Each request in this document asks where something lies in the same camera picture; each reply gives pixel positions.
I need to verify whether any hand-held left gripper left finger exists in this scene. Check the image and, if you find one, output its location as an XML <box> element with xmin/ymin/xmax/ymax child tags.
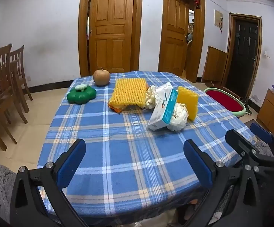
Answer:
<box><xmin>9</xmin><ymin>138</ymin><xmax>88</xmax><ymax>227</ymax></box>

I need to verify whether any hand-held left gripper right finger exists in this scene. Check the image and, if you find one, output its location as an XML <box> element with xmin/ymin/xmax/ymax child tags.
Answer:
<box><xmin>183</xmin><ymin>139</ymin><xmax>262</xmax><ymax>227</ymax></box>

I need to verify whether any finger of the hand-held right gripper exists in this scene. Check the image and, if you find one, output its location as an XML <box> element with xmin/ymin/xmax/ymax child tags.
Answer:
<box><xmin>251</xmin><ymin>123</ymin><xmax>274</xmax><ymax>158</ymax></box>
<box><xmin>225</xmin><ymin>130</ymin><xmax>274</xmax><ymax>165</ymax></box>

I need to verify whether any red basin with green rim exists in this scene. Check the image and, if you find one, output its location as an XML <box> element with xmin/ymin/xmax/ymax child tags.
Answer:
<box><xmin>203</xmin><ymin>87</ymin><xmax>246</xmax><ymax>117</ymax></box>

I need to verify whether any white tissue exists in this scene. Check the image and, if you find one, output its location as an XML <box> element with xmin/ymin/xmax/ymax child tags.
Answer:
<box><xmin>145</xmin><ymin>85</ymin><xmax>157</xmax><ymax>110</ymax></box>
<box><xmin>167</xmin><ymin>102</ymin><xmax>189</xmax><ymax>131</ymax></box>

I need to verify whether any white teal tissue box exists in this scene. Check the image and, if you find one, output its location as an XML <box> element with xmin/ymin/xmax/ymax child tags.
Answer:
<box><xmin>148</xmin><ymin>82</ymin><xmax>179</xmax><ymax>131</ymax></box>

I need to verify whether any yellow sponge block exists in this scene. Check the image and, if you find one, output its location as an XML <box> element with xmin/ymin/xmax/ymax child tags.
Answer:
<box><xmin>177</xmin><ymin>86</ymin><xmax>199</xmax><ymax>121</ymax></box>

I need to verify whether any orange snack packet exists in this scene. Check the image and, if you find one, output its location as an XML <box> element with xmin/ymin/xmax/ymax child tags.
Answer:
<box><xmin>108</xmin><ymin>102</ymin><xmax>128</xmax><ymax>113</ymax></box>

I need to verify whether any large yellow foam fruit net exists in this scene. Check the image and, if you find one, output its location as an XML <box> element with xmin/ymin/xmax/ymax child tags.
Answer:
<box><xmin>110</xmin><ymin>78</ymin><xmax>149</xmax><ymax>108</ymax></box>

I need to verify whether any wooden sideboard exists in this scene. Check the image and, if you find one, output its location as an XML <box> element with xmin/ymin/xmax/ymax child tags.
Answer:
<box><xmin>256</xmin><ymin>89</ymin><xmax>274</xmax><ymax>129</ymax></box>

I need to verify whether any blue plaid tablecloth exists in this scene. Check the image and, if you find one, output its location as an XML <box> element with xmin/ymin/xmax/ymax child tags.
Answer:
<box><xmin>37</xmin><ymin>70</ymin><xmax>256</xmax><ymax>226</ymax></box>

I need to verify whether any green broccoli toy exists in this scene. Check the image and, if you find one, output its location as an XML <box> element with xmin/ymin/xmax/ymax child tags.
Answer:
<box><xmin>66</xmin><ymin>84</ymin><xmax>97</xmax><ymax>104</ymax></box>

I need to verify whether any black entrance door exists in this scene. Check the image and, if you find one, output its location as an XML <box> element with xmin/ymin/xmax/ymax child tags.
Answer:
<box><xmin>226</xmin><ymin>19</ymin><xmax>259</xmax><ymax>95</ymax></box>

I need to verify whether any wooden shoe cabinet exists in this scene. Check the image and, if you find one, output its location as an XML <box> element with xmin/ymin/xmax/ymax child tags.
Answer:
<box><xmin>202</xmin><ymin>46</ymin><xmax>227</xmax><ymax>83</ymax></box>

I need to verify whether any brown apple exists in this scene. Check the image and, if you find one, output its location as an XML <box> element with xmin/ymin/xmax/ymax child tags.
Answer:
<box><xmin>93</xmin><ymin>67</ymin><xmax>111</xmax><ymax>86</ymax></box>

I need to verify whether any wooden panel door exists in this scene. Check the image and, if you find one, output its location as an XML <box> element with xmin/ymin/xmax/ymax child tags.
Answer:
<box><xmin>159</xmin><ymin>0</ymin><xmax>191</xmax><ymax>72</ymax></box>
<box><xmin>89</xmin><ymin>0</ymin><xmax>135</xmax><ymax>75</ymax></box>

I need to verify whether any wooden door frame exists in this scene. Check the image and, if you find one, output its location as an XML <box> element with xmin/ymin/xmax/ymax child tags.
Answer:
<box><xmin>158</xmin><ymin>0</ymin><xmax>206</xmax><ymax>83</ymax></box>
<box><xmin>78</xmin><ymin>0</ymin><xmax>144</xmax><ymax>77</ymax></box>

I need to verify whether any brown entrance door frame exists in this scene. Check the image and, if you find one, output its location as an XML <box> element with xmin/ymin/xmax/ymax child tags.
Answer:
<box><xmin>221</xmin><ymin>13</ymin><xmax>263</xmax><ymax>100</ymax></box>

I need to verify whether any beige wall panel box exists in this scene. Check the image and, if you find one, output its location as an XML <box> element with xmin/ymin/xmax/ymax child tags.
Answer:
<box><xmin>214</xmin><ymin>9</ymin><xmax>224</xmax><ymax>27</ymax></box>

